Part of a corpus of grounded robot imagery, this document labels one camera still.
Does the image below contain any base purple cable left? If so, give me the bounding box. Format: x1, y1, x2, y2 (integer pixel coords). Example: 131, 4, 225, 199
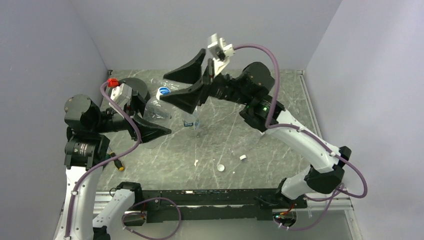
121, 197, 183, 240

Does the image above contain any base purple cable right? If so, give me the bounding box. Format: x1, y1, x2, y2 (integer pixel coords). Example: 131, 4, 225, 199
273, 183, 345, 232

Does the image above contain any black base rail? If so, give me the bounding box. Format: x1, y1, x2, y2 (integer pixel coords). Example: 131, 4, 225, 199
130, 188, 308, 223

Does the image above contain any yellow tipped screwdriver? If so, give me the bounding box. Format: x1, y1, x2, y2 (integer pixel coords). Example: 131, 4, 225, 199
109, 151, 125, 172

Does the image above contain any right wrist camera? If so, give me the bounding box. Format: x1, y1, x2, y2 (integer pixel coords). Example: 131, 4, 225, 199
207, 33, 235, 76

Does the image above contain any labelled water bottle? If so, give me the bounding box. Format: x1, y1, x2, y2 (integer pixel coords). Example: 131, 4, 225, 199
182, 107, 200, 138

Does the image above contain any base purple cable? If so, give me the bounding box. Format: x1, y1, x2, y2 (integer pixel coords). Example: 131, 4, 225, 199
273, 183, 345, 232
121, 197, 183, 240

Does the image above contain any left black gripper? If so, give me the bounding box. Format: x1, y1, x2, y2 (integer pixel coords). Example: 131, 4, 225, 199
92, 90, 172, 142

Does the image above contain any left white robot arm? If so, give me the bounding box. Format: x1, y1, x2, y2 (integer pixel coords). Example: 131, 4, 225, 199
55, 84, 171, 240

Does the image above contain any clear bottle white cap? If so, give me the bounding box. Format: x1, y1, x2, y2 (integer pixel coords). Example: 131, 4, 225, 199
143, 91, 173, 123

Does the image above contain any blue white bottle cap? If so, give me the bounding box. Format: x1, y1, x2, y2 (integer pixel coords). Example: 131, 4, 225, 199
156, 86, 171, 100

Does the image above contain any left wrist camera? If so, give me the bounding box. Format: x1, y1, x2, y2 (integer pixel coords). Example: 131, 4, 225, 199
107, 78, 132, 108

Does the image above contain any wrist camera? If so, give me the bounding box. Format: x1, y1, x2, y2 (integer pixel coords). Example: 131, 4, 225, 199
207, 33, 235, 76
107, 78, 132, 108

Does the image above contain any black spool disc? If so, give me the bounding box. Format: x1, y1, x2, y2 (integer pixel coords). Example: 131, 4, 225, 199
119, 77, 151, 101

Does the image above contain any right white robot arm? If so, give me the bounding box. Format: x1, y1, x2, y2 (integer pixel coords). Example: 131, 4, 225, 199
161, 49, 351, 208

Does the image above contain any loose white cap near front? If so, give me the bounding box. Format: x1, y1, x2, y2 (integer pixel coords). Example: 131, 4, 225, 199
217, 164, 225, 172

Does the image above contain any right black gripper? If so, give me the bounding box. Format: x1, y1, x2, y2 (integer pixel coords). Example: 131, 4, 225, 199
160, 48, 253, 114

